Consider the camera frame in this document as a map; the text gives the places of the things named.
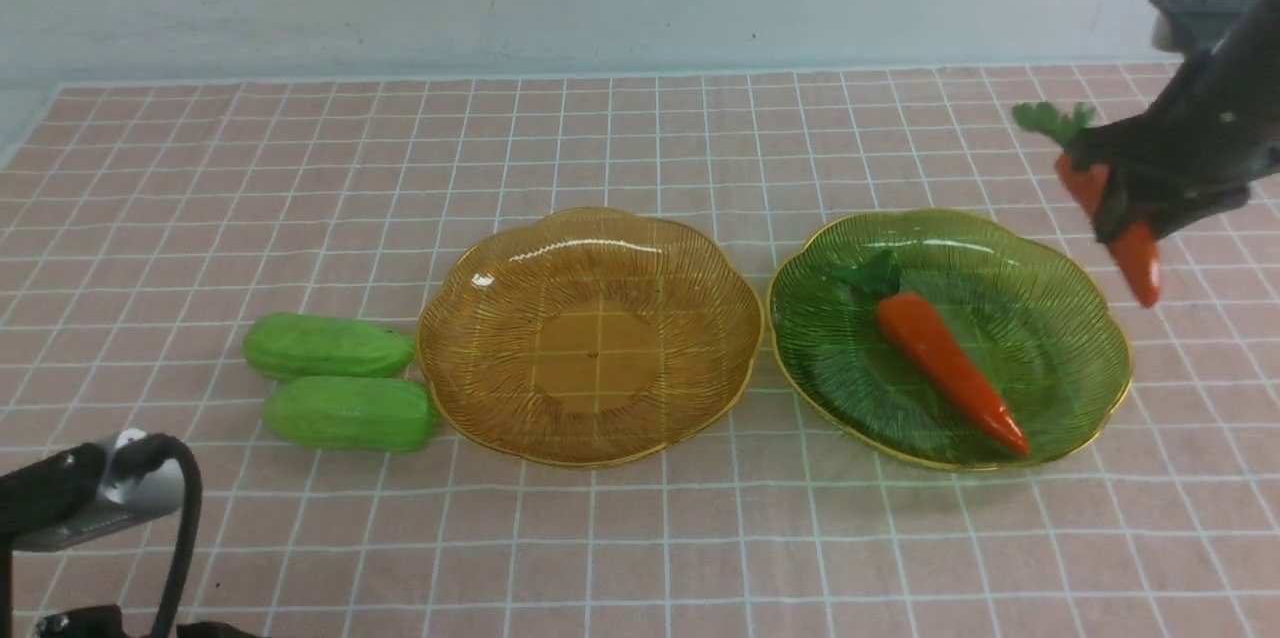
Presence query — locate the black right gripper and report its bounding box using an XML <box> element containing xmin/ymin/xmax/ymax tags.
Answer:
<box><xmin>1066</xmin><ymin>47</ymin><xmax>1277</xmax><ymax>243</ymax></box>

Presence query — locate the green toy cucumber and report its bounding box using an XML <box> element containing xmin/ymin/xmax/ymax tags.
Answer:
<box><xmin>262</xmin><ymin>375</ymin><xmax>436</xmax><ymax>454</ymax></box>
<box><xmin>241</xmin><ymin>313</ymin><xmax>413</xmax><ymax>382</ymax></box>

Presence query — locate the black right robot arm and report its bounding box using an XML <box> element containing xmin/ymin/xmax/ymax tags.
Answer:
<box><xmin>1066</xmin><ymin>0</ymin><xmax>1279</xmax><ymax>242</ymax></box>

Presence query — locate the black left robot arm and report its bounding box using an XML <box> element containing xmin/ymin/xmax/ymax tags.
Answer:
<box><xmin>1</xmin><ymin>443</ymin><xmax>109</xmax><ymax>552</ymax></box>

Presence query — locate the green ribbed glass plate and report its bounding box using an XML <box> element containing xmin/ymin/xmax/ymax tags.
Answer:
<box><xmin>765</xmin><ymin>208</ymin><xmax>1133</xmax><ymax>471</ymax></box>

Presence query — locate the amber ribbed glass plate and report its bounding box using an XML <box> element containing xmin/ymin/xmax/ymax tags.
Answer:
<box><xmin>415</xmin><ymin>208</ymin><xmax>765</xmax><ymax>468</ymax></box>

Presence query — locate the pink checkered tablecloth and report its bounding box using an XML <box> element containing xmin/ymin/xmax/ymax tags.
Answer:
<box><xmin>1</xmin><ymin>63</ymin><xmax>1277</xmax><ymax>637</ymax></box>

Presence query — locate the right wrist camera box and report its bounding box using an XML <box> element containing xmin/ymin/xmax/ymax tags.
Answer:
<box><xmin>1148</xmin><ymin>0</ymin><xmax>1252</xmax><ymax>56</ymax></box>

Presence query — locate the black camera cable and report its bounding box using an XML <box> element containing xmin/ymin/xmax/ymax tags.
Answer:
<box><xmin>110</xmin><ymin>433</ymin><xmax>204</xmax><ymax>638</ymax></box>

